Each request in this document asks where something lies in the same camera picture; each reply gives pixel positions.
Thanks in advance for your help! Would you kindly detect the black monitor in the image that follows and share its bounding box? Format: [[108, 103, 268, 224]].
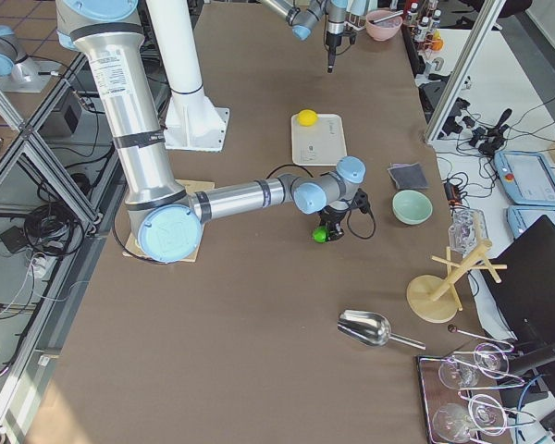
[[478, 214, 555, 346]]

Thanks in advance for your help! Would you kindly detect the green lime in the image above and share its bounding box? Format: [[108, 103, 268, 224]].
[[312, 226, 328, 243]]

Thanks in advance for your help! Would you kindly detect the wooden cup rack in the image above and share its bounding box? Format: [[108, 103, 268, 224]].
[[406, 240, 508, 323]]

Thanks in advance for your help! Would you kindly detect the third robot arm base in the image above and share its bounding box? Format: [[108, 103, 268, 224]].
[[0, 25, 49, 93]]

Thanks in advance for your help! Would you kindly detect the wine glass lower left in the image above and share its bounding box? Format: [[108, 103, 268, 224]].
[[432, 403, 476, 443]]

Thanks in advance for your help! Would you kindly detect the grey folded cloth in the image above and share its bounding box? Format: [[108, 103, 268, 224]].
[[388, 163, 429, 191]]

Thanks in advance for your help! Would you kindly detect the yellow lemon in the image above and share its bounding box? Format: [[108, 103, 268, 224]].
[[296, 109, 318, 127]]

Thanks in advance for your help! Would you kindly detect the purple cloth underneath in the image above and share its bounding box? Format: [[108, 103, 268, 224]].
[[389, 163, 419, 169]]

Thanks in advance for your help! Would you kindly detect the blue teach pendant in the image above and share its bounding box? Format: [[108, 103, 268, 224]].
[[493, 151, 555, 206], [506, 205, 555, 239]]

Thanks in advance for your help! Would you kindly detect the wine glass lower right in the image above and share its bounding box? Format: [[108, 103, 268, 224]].
[[468, 393, 507, 436]]

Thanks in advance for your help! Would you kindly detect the wine glass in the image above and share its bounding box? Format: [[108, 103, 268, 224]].
[[438, 358, 479, 389], [473, 342, 509, 380], [432, 403, 476, 443], [468, 393, 507, 436]]

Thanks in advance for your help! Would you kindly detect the metal scoop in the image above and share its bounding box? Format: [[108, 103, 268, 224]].
[[338, 309, 426, 351]]

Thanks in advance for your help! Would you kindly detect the lower blue teach pendant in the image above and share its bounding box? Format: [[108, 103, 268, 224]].
[[506, 205, 555, 239]]

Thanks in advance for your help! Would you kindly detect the white rectangular tray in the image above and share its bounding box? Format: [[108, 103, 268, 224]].
[[290, 114, 347, 167]]

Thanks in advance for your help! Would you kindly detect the upper blue teach pendant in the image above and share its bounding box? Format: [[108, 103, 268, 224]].
[[493, 151, 555, 206]]

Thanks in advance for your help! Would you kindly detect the pink bowl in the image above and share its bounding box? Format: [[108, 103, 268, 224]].
[[365, 10, 403, 42]]

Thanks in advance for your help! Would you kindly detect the light green bowl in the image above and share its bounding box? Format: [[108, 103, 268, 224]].
[[392, 190, 433, 225]]

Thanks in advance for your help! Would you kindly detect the black glass holder tray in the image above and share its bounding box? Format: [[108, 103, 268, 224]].
[[417, 351, 536, 443]]

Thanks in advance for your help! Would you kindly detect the glass cup on rack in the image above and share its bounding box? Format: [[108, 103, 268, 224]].
[[448, 209, 489, 256]]

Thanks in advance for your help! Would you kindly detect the wine glass upper left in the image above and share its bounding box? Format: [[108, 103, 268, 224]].
[[438, 358, 479, 389]]

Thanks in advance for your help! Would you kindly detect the wine glass upper right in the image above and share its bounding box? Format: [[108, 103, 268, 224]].
[[473, 342, 509, 380]]

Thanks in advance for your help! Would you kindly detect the aluminium frame post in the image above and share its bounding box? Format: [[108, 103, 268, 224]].
[[424, 0, 506, 145]]

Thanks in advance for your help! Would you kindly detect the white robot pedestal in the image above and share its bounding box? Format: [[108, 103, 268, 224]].
[[147, 1, 229, 152]]

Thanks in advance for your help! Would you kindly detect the bamboo cutting board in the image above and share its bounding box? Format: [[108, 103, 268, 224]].
[[125, 179, 216, 264]]

